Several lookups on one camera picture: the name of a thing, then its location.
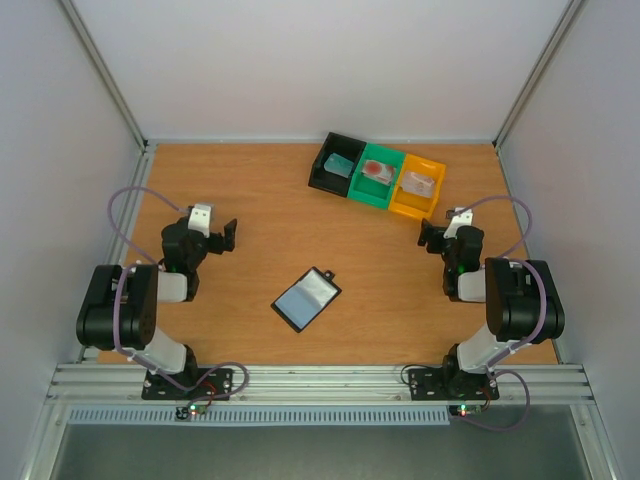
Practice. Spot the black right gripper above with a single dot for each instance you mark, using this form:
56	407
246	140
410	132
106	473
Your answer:
435	239

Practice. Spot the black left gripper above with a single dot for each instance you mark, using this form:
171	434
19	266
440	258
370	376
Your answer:
219	247

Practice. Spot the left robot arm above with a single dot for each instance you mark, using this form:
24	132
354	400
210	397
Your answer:
119	310

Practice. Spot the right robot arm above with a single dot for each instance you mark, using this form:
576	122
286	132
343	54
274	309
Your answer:
521	301

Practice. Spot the red patterned card stack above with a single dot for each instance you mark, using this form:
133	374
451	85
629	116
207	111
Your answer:
378	171

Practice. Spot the teal card stack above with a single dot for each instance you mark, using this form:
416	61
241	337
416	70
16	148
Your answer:
338	165

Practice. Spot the yellow plastic bin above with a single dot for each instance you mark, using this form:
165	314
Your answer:
413	206

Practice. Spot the green plastic bin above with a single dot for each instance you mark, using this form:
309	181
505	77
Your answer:
367	191

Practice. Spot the black plastic bin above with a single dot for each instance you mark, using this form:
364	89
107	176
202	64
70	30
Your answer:
345	146

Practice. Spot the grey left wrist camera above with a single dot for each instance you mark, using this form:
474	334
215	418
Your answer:
200	218

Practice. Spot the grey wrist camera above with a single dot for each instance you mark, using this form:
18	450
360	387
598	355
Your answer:
200	218
458	217

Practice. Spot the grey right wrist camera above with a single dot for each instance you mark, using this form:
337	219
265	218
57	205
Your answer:
458	217

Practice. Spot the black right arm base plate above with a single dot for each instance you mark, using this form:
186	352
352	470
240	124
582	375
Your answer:
431	384

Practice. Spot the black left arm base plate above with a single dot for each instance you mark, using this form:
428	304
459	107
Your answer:
197	384

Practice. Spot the white slotted cable duct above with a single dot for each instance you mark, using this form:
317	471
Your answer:
258	416

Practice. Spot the aluminium front rail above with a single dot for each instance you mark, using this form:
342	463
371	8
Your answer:
89	383

